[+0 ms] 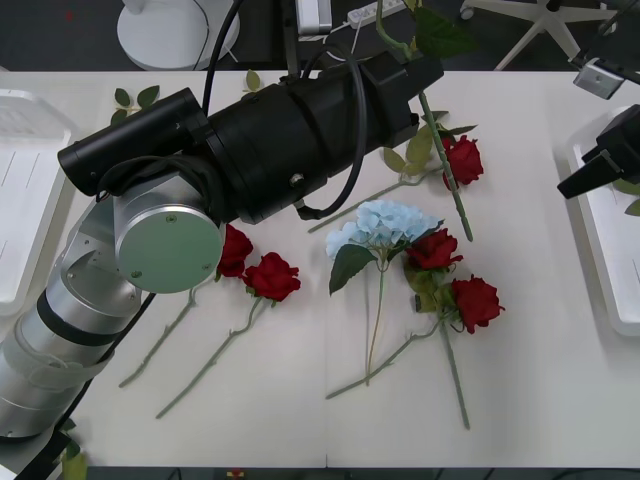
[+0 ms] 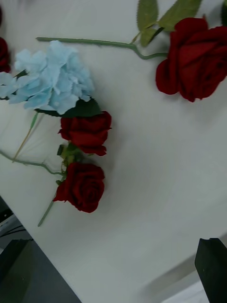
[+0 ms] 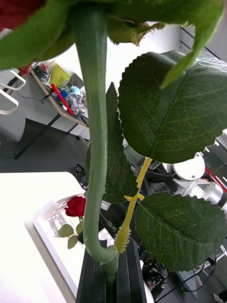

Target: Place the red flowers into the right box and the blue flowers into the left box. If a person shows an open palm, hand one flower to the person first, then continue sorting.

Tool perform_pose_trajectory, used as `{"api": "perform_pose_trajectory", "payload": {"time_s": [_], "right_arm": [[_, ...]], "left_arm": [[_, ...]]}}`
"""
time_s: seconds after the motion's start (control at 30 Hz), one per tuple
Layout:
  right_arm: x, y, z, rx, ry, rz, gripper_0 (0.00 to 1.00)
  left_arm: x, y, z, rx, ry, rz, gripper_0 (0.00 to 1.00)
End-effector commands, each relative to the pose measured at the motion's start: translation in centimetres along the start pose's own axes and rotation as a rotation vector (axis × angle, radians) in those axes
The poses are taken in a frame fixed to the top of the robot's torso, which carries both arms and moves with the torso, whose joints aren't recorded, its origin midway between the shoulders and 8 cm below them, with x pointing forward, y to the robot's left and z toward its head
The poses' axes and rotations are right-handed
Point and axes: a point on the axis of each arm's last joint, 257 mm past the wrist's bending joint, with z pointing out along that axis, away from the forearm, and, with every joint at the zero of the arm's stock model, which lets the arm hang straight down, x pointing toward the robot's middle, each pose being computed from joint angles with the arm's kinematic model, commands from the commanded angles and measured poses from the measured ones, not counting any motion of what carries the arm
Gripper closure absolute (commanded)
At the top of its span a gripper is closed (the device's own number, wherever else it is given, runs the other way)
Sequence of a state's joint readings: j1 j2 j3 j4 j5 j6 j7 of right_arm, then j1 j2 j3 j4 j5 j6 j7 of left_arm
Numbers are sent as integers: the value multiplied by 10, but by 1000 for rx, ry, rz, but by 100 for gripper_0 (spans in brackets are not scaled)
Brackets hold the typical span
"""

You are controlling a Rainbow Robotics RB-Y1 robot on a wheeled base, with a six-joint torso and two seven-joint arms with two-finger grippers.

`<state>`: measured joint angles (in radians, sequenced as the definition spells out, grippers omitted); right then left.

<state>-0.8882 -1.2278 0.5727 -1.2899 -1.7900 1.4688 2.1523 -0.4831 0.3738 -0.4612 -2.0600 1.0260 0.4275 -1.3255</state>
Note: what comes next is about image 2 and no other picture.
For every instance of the pale blue artificial flower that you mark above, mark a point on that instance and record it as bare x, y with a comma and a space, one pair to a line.
54, 78

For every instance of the red artificial rose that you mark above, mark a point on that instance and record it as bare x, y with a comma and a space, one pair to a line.
3, 54
85, 132
82, 187

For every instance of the red rose with olive leaves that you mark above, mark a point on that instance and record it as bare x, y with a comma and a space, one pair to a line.
194, 59

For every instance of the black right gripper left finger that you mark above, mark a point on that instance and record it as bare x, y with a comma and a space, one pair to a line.
13, 272

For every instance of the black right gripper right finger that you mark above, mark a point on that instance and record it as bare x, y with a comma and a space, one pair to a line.
212, 270

